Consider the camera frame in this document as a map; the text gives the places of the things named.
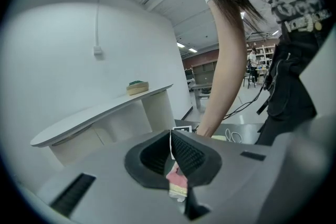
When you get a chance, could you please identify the person's right forearm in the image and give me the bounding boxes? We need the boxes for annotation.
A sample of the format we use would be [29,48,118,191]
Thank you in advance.
[196,41,249,138]

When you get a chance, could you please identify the black stool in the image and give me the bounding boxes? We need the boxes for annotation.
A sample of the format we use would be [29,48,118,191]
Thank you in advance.
[242,72,257,88]

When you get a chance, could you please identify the white wall cable conduit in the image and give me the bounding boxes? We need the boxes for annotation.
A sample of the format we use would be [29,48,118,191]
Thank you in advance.
[94,0,102,47]

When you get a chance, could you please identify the white shelving rack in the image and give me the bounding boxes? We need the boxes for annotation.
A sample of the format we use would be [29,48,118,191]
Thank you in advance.
[246,44,277,82]

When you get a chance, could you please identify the person's black trousers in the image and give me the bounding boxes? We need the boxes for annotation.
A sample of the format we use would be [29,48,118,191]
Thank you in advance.
[255,18,336,146]

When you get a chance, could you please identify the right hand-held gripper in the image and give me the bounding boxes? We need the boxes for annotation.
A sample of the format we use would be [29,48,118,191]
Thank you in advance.
[172,125,193,133]

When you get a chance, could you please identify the white curved shelf table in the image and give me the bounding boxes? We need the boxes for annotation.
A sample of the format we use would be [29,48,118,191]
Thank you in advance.
[30,83,175,166]

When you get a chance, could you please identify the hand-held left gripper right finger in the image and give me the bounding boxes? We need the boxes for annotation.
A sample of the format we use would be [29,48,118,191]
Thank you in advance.
[172,130,223,220]

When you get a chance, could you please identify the pink cloth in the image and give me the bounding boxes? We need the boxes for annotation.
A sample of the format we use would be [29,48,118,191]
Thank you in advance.
[165,166,188,187]

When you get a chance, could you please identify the studded belt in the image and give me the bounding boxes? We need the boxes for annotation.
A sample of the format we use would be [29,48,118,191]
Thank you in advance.
[284,9,332,33]

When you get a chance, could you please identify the black cable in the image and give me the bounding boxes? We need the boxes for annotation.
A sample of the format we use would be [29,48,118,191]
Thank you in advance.
[222,83,266,120]

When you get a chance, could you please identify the grey low table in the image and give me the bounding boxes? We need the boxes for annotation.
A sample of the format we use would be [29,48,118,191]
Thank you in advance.
[188,83,214,111]

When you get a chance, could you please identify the grey open shelf cabinet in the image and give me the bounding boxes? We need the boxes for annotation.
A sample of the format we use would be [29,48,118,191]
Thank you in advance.
[191,60,219,85]

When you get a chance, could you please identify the white floor cable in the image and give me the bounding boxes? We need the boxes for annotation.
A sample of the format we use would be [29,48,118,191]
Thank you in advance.
[224,127,244,144]

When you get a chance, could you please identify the black waist-mounted device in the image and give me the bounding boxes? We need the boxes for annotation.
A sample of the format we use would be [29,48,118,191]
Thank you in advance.
[256,98,270,115]

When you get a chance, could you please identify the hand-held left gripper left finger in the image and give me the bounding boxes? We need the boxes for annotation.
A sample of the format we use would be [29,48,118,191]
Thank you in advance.
[124,130,173,189]

